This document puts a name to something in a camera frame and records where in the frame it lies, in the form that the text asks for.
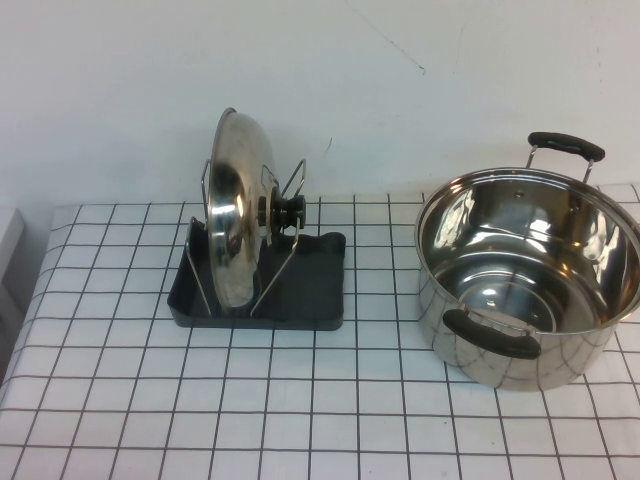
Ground black tray wire lid rack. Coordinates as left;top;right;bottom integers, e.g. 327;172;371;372
167;158;347;333

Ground white black-grid tablecloth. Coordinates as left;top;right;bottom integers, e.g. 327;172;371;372
0;183;640;480

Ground stainless steel pot lid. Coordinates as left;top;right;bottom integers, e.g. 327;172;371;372
206;106;307;307

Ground stainless steel pot black handles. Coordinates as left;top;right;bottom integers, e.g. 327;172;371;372
415;131;640;392

